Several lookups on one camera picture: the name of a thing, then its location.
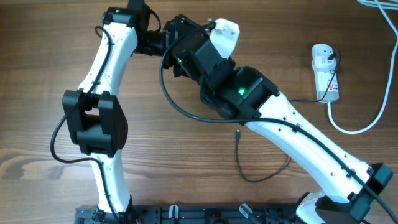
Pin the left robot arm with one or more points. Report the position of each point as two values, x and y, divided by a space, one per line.
95 119

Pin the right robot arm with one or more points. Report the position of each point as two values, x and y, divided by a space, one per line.
244 95

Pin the white USB charger plug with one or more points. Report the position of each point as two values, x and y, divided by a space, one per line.
321 63

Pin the white power strip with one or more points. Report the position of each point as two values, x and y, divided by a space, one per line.
326 82

